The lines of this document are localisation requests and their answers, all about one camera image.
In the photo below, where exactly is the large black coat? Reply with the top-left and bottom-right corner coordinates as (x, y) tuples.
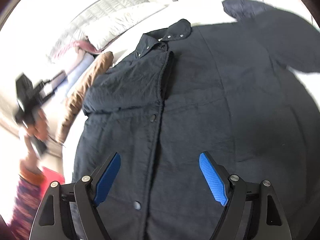
(73, 9), (319, 239)

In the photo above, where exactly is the left forearm patterned sleeve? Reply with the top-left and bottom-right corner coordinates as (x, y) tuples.
(8, 152), (48, 240)

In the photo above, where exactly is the left hand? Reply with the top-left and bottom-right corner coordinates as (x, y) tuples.
(24, 108), (48, 142)

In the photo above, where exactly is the brown pillow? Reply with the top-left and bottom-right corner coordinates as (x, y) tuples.
(55, 51), (114, 144)

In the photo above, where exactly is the lilac folded blanket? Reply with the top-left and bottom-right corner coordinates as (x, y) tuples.
(65, 53), (94, 95)

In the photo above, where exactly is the white checked bedspread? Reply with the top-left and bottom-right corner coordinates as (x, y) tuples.
(61, 49), (129, 158)

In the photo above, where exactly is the red chair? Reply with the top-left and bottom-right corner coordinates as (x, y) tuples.
(41, 166), (65, 192)

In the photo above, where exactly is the pink striped pillow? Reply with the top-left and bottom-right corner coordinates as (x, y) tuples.
(50, 40), (103, 57)

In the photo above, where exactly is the grey padded headboard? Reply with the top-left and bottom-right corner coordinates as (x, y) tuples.
(47, 0), (149, 62)

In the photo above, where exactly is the white pillow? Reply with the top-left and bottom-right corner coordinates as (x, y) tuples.
(82, 2), (167, 50)

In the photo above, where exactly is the grey bed sheet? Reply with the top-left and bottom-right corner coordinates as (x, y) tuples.
(105, 0), (235, 65)

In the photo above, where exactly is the dark quilted jacket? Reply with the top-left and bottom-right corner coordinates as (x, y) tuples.
(222, 0), (274, 21)

